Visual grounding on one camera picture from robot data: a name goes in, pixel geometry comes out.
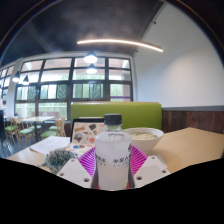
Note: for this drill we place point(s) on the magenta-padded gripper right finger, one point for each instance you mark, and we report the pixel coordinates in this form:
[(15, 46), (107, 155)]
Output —
[(151, 170)]

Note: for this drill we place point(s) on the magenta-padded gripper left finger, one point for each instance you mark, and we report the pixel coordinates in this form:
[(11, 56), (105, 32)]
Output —
[(75, 173)]

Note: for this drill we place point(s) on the clear water bottle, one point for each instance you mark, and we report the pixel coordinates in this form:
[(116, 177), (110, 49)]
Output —
[(112, 156)]

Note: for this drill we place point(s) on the speckled green patterned cup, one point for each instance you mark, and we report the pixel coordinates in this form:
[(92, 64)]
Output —
[(58, 158)]

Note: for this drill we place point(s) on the white ceramic bowl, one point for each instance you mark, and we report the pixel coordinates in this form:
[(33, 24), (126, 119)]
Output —
[(150, 140)]

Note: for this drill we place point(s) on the white paper sheets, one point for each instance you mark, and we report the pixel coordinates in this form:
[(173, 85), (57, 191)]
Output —
[(50, 144)]

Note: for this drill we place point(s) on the green upholstered bench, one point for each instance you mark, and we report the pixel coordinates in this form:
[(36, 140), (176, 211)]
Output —
[(136, 113)]

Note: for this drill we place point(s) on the group of green-seated wooden chairs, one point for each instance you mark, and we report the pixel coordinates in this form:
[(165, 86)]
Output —
[(25, 131)]

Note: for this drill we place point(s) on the wooden dining table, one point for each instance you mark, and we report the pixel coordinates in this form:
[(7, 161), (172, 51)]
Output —
[(36, 119)]

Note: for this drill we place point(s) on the group of black pendant lamps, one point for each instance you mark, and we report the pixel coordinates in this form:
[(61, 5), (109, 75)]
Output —
[(90, 58)]

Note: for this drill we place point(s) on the long curved linear ceiling light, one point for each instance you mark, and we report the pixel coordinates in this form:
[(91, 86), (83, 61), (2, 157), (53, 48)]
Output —
[(123, 42)]

